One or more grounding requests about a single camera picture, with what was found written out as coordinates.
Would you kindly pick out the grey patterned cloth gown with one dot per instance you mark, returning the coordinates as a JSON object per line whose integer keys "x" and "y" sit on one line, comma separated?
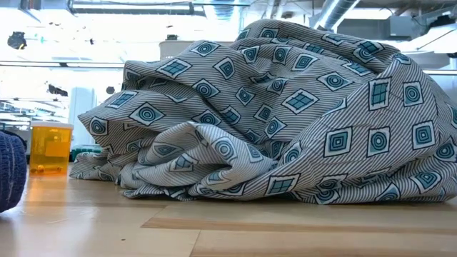
{"x": 285, "y": 125}

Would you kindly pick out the amber pill bottle white cap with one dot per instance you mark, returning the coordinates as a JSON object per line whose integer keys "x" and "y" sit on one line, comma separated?
{"x": 50, "y": 150}

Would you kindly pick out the dark blue knitted fabric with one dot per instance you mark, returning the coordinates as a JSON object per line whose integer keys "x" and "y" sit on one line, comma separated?
{"x": 10, "y": 171}

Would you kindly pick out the teal first aid kit box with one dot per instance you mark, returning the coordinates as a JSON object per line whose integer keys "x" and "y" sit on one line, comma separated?
{"x": 84, "y": 151}

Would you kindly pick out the silver ceiling duct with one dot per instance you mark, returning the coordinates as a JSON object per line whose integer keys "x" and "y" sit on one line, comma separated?
{"x": 333, "y": 14}

